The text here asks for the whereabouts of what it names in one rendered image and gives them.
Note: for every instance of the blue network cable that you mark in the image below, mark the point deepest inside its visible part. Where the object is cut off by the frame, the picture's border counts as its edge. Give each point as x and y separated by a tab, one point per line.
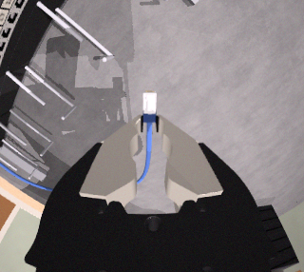
147	161

